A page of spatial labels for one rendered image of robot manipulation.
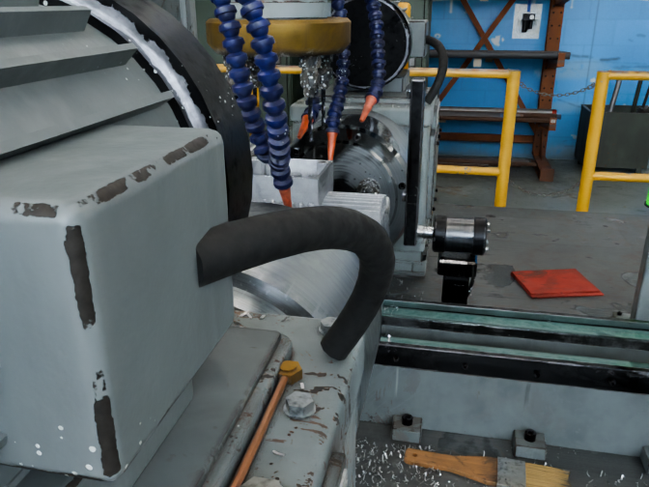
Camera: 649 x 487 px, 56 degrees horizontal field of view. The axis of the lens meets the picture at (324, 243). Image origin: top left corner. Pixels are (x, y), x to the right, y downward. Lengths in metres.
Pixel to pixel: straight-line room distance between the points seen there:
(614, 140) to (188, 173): 5.47
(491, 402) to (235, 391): 0.59
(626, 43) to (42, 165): 5.91
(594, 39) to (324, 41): 5.28
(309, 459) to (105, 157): 0.17
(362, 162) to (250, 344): 0.71
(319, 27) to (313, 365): 0.47
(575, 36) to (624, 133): 0.96
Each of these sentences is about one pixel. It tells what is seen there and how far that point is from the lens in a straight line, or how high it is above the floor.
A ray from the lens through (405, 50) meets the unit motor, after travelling 1.28.
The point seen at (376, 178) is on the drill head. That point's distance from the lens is 1.04.
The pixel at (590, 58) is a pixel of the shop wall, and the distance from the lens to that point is 5.97.
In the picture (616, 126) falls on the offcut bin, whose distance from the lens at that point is 5.59.
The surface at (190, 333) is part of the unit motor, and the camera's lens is 0.20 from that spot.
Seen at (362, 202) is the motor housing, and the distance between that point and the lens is 0.81.
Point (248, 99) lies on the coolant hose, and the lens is 0.66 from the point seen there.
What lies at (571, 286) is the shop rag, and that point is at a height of 0.81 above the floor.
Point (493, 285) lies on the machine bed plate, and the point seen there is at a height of 0.80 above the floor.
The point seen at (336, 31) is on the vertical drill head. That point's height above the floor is 1.32.
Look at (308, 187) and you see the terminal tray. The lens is 0.79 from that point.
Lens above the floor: 1.35
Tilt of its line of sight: 21 degrees down
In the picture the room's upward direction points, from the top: straight up
